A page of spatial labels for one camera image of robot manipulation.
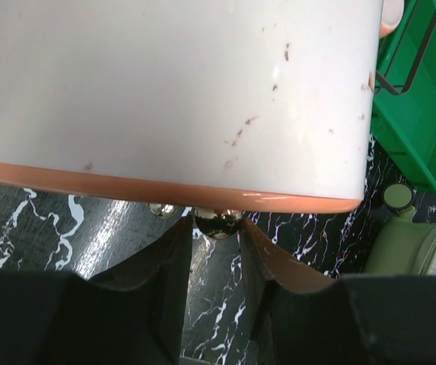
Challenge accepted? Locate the green suitcase wheel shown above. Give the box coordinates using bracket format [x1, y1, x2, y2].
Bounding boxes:
[382, 182, 415, 214]

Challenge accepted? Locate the white orange cylindrical container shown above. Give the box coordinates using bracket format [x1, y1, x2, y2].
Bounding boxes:
[0, 1, 383, 214]

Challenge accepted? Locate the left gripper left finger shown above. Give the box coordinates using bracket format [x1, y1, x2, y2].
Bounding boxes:
[0, 216, 193, 364]

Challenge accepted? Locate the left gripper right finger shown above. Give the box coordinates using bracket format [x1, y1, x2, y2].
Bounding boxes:
[240, 219, 436, 364]

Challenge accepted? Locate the green plastic tray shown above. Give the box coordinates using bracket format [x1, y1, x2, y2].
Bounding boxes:
[369, 0, 436, 202]

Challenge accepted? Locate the round metal drawer knob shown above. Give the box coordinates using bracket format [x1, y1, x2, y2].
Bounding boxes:
[194, 208, 243, 240]

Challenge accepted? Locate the green hard-shell suitcase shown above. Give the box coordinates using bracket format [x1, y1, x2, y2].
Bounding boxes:
[363, 217, 436, 275]

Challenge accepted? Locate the pink foam cup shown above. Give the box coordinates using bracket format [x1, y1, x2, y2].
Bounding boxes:
[380, 0, 405, 39]

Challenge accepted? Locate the black wire rack basket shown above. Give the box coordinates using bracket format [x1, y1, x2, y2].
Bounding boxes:
[374, 1, 436, 96]

